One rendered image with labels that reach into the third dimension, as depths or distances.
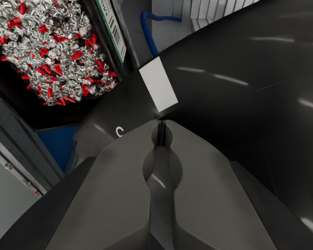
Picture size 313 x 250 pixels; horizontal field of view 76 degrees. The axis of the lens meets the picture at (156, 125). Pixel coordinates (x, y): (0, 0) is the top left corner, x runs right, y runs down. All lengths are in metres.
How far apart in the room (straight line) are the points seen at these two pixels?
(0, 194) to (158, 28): 1.13
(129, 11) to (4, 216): 1.14
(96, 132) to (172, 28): 0.95
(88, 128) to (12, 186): 1.13
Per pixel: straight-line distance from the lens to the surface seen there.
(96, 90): 0.27
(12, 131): 0.48
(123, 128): 0.16
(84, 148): 0.20
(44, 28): 0.25
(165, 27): 1.07
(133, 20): 1.15
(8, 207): 1.25
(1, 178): 1.36
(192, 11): 1.05
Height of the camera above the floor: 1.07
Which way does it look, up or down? 41 degrees down
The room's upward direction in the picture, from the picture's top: 179 degrees counter-clockwise
